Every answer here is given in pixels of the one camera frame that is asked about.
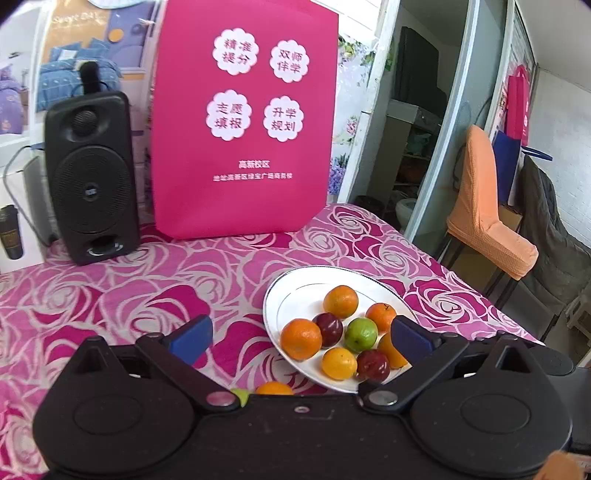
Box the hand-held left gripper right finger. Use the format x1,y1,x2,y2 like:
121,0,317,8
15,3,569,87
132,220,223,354
358,316,532,413

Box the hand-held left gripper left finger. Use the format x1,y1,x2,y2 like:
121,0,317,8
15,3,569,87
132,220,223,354
74,315,241,412

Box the dark red plum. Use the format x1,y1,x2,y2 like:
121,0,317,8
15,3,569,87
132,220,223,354
355,349,391,383
312,312,345,348

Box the yellowish orange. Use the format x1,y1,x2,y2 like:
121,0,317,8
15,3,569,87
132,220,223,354
321,347,358,381

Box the white plate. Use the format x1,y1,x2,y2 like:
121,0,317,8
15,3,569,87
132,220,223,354
262,266,420,393

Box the pink rose print tablecloth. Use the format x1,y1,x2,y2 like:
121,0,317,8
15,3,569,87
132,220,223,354
0,203,546,480

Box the white toilet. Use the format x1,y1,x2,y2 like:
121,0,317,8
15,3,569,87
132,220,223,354
394,198,419,227

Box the chair with orange cover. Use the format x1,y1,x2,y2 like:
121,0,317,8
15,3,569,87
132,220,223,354
445,124,540,296

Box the grey covered chair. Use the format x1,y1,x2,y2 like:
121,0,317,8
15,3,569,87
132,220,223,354
501,154,591,333

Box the white stool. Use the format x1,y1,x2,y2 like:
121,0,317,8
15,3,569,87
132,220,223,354
566,281,591,333

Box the white box with cup picture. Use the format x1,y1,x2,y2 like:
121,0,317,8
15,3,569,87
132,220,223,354
0,171,51,274

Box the black speaker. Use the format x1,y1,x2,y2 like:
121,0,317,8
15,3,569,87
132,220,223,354
45,91,141,267

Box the blue bag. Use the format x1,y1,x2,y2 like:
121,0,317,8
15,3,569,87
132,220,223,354
492,130,552,204

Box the beige cabinet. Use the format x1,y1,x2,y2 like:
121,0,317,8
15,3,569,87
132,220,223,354
388,99,444,195

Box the grey flat panel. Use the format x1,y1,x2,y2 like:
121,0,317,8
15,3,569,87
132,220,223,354
23,156,52,246

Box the pink printed bag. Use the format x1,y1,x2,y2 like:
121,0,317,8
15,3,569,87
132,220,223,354
151,0,340,241

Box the pink hanging bag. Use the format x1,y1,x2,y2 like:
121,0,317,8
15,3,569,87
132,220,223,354
503,65,536,146

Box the black microphone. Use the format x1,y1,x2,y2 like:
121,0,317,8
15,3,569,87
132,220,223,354
78,61,103,95

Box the sliding door frame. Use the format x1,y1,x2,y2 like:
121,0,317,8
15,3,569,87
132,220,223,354
406,0,513,252

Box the black cable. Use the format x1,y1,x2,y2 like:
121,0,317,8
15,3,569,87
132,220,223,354
2,144,54,244

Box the bedding wall poster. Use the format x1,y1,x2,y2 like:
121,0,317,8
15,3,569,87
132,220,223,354
0,0,162,144

